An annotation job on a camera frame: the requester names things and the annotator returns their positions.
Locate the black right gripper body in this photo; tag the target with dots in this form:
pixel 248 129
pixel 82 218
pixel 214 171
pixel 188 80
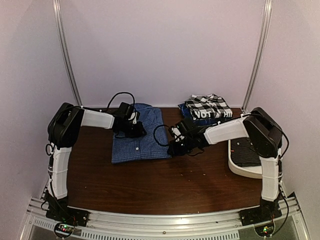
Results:
pixel 183 149

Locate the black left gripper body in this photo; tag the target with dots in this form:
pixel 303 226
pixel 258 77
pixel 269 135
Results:
pixel 132 132

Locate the blue checked long sleeve shirt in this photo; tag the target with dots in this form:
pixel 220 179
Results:
pixel 149 147

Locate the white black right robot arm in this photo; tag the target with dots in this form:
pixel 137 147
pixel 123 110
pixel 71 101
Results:
pixel 264 134

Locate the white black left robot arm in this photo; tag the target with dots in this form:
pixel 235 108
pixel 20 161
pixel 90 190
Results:
pixel 63 132

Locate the black white plaid folded shirt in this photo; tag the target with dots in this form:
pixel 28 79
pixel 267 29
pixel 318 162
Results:
pixel 208 107

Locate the dark striped folded shirt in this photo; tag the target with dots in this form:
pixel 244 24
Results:
pixel 243 153

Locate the white plastic bin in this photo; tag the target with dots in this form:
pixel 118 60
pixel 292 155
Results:
pixel 254 172

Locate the right circuit board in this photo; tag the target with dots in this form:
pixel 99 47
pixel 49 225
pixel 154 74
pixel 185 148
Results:
pixel 264 230

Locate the circuit board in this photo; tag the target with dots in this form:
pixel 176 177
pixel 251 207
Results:
pixel 63 230
pixel 264 230

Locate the left circuit board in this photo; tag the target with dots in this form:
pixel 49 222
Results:
pixel 63 230

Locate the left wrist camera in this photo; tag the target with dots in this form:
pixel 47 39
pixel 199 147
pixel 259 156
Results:
pixel 127 112

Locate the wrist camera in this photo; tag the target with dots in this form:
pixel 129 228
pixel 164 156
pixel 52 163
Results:
pixel 127 112
pixel 186 127

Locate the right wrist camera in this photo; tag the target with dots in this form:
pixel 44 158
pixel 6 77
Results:
pixel 186 127

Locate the aluminium front rail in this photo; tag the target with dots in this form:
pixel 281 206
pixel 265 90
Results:
pixel 221 225

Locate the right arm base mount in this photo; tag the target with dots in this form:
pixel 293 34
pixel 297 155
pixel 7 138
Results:
pixel 256 215

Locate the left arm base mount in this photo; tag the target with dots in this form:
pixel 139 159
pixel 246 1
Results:
pixel 70 216

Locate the left aluminium frame post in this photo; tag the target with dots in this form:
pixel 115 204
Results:
pixel 65 51

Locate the aluminium frame post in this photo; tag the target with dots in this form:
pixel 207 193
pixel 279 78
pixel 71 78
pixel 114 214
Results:
pixel 65 51
pixel 264 31

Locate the right aluminium frame post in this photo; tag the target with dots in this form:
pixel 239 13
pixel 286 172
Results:
pixel 264 31

